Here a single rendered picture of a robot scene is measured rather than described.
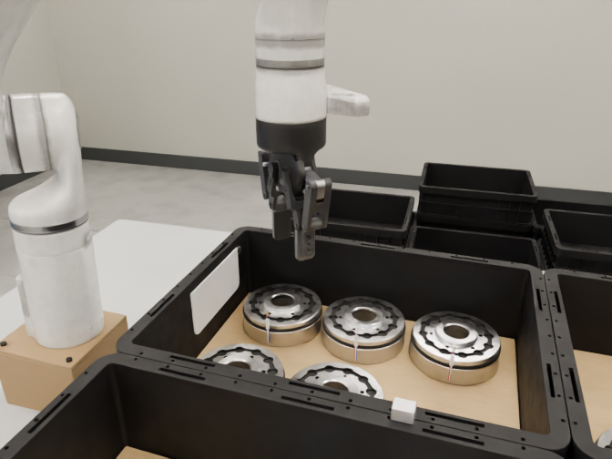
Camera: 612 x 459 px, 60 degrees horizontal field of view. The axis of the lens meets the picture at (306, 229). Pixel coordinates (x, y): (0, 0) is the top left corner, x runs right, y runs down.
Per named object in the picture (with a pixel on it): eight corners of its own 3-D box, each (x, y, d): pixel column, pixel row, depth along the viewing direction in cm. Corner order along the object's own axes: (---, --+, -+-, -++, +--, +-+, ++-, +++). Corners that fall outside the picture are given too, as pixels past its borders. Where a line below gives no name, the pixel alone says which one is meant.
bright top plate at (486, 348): (405, 355, 60) (406, 351, 60) (418, 309, 69) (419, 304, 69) (499, 374, 57) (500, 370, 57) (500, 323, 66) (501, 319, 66)
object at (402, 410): (390, 420, 41) (391, 408, 41) (392, 407, 42) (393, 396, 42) (413, 425, 41) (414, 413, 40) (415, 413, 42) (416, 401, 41)
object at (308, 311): (231, 321, 66) (230, 317, 66) (260, 282, 75) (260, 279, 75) (308, 335, 64) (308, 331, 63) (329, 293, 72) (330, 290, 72)
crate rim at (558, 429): (110, 369, 50) (107, 349, 49) (240, 239, 76) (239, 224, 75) (567, 478, 39) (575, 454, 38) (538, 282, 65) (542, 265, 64)
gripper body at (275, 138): (242, 105, 57) (247, 187, 61) (275, 121, 51) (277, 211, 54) (303, 99, 61) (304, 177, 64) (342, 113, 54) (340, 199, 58)
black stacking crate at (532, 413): (127, 443, 54) (109, 353, 50) (244, 297, 80) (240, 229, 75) (541, 560, 43) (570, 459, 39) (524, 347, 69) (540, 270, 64)
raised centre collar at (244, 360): (206, 384, 55) (205, 380, 55) (223, 355, 59) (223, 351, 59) (250, 392, 54) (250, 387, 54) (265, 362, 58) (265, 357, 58)
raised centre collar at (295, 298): (258, 311, 68) (258, 306, 67) (271, 291, 72) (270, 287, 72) (294, 317, 66) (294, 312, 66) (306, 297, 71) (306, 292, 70)
